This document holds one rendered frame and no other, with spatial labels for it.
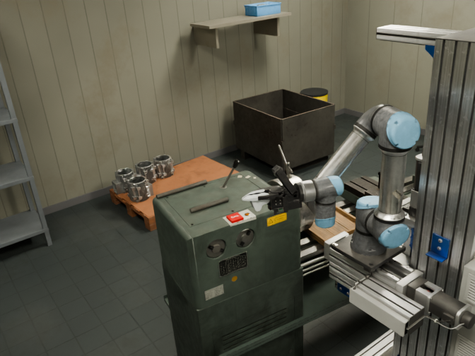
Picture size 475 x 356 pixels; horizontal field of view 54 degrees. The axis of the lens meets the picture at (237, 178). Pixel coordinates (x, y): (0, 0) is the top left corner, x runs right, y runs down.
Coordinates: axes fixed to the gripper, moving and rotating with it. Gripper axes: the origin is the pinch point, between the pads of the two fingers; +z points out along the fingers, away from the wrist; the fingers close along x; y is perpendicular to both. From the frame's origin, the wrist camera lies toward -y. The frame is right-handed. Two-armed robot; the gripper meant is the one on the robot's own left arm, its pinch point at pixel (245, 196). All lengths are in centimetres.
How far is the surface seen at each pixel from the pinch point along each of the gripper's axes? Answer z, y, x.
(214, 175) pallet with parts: -47, 98, 337
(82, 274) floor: 93, 128, 227
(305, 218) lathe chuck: -45, 42, 64
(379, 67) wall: -311, 19, 446
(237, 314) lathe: -1, 78, 47
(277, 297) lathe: -24, 78, 53
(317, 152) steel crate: -169, 92, 340
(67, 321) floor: 102, 136, 172
